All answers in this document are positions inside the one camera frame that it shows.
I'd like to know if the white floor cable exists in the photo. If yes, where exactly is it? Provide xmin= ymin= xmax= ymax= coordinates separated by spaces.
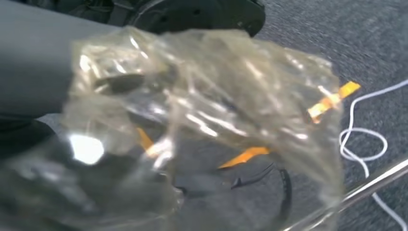
xmin=339 ymin=79 xmax=408 ymax=231

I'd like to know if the black robot foot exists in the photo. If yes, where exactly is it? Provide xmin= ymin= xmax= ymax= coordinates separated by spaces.
xmin=105 ymin=0 xmax=267 ymax=37

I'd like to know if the steel workbench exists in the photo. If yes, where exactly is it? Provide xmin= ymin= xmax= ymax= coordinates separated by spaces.
xmin=282 ymin=157 xmax=408 ymax=231

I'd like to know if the clear plastic hand cover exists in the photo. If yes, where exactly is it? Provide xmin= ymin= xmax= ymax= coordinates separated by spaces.
xmin=0 ymin=26 xmax=345 ymax=231

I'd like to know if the yellow floor tape mark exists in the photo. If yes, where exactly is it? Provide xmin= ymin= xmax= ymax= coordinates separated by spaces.
xmin=137 ymin=81 xmax=361 ymax=169

